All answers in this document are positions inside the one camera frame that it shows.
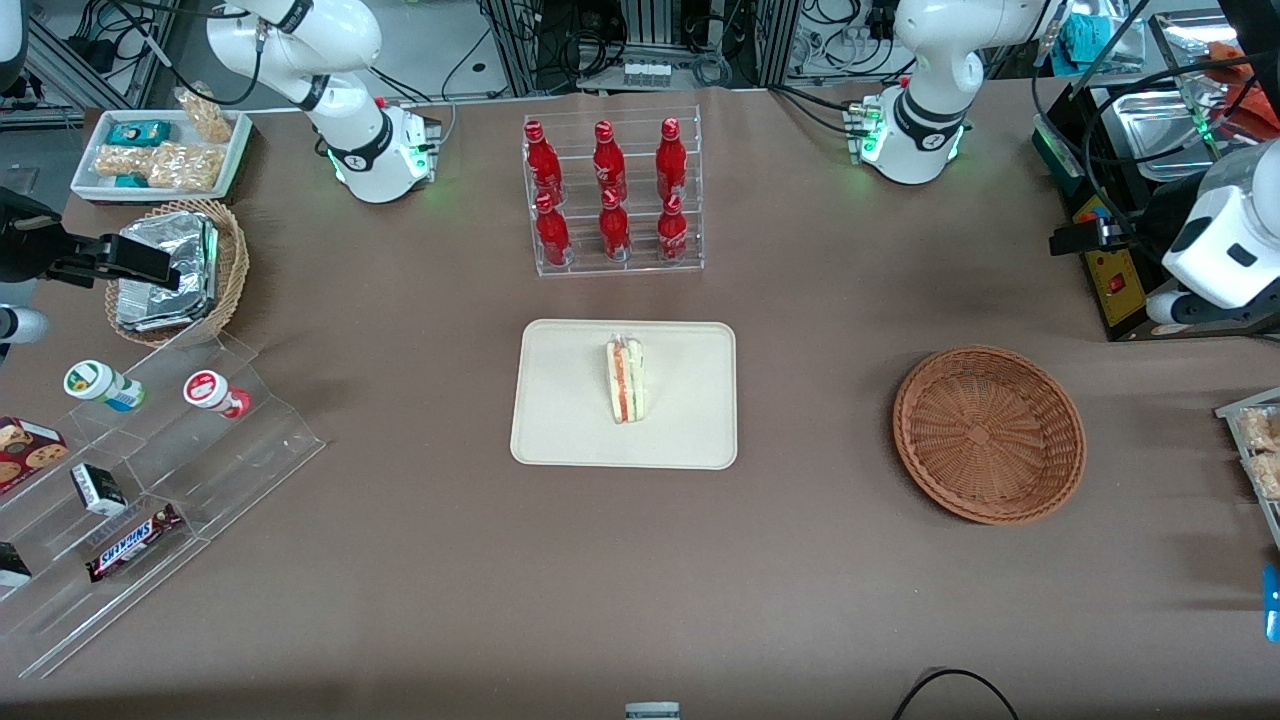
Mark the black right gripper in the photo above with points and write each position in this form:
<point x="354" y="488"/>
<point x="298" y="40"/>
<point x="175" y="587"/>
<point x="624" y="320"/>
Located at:
<point x="25" y="250"/>

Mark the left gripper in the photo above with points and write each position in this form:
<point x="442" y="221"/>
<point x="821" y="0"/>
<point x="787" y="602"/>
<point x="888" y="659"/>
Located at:
<point x="1160" y="215"/>

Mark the triangular sandwich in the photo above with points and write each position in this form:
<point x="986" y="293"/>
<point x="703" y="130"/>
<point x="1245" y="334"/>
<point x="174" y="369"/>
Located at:
<point x="626" y="382"/>

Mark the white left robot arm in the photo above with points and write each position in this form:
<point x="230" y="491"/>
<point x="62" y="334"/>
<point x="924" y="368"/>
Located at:
<point x="930" y="60"/>

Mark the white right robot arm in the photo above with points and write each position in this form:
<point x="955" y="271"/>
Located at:
<point x="350" y="140"/>

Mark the oval tan wicker basket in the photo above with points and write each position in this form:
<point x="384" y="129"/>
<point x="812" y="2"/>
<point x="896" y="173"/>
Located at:
<point x="232" y="265"/>

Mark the shiny metal tray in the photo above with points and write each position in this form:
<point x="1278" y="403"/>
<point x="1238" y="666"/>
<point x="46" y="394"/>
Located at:
<point x="1160" y="125"/>

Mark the white rectangular snack tray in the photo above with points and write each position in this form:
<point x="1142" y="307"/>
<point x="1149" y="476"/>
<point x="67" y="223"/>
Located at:
<point x="95" y="130"/>

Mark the clear tray with snacks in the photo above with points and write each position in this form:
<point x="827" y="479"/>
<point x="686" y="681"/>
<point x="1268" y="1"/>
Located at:
<point x="1235" y="408"/>

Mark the round brown wicker basket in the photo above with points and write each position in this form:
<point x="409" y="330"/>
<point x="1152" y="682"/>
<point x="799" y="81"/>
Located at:
<point x="985" y="435"/>

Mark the beige plastic tray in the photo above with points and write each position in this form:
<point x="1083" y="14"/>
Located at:
<point x="560" y="400"/>

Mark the black yellow control box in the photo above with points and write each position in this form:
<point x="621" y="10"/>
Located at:
<point x="1120" y="290"/>

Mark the foil-wrapped food pack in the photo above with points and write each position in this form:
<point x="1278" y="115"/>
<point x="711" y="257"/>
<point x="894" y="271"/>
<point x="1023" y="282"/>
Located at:
<point x="170" y="300"/>

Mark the small teal snack packet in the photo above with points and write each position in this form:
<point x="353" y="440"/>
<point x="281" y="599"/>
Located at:
<point x="132" y="181"/>

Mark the clear bag of rice crackers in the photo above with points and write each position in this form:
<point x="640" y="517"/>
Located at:
<point x="122" y="160"/>
<point x="208" y="118"/>
<point x="185" y="167"/>

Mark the green-lid yogurt cup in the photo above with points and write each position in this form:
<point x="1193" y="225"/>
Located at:
<point x="95" y="383"/>

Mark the large teal snack packet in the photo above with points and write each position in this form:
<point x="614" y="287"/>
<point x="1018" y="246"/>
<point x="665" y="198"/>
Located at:
<point x="140" y="133"/>

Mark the red-lid yogurt cup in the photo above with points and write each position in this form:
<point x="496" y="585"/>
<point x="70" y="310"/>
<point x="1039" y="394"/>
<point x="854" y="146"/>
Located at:
<point x="210" y="390"/>

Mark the teal cloth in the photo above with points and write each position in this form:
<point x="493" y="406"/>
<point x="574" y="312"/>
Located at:
<point x="1095" y="35"/>

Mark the red cookie box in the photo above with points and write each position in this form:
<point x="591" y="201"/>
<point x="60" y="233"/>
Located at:
<point x="25" y="450"/>

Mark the small black white box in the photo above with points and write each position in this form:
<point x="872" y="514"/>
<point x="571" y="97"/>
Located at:
<point x="97" y="488"/>

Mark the clear acrylic stepped display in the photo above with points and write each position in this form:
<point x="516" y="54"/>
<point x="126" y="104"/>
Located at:
<point x="200" y="480"/>

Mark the clear bag of puffed snack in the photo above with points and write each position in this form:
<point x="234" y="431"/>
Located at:
<point x="1268" y="475"/>
<point x="1262" y="428"/>

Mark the Snickers chocolate bar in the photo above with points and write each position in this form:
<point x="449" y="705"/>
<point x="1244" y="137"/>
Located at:
<point x="130" y="545"/>

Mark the black snack packet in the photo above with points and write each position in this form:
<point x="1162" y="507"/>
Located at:
<point x="12" y="565"/>

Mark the blue plastic object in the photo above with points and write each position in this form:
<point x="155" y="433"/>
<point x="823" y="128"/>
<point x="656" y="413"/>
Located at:
<point x="1272" y="600"/>

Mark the red cola bottle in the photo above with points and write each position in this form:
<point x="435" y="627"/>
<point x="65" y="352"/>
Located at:
<point x="608" y="160"/>
<point x="541" y="160"/>
<point x="670" y="160"/>
<point x="614" y="232"/>
<point x="552" y="235"/>
<point x="672" y="235"/>

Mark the clear acrylic bottle rack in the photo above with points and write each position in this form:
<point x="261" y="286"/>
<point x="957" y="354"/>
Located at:
<point x="640" y="265"/>

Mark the white power strip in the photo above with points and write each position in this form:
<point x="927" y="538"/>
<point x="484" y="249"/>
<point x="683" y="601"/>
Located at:
<point x="646" y="74"/>

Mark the small grey device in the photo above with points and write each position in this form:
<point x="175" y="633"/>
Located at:
<point x="652" y="711"/>

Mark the grey right wrist camera housing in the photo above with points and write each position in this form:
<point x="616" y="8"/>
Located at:
<point x="22" y="325"/>

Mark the aluminium frame rack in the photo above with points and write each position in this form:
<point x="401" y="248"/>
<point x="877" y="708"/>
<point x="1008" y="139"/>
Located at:
<point x="760" y="40"/>

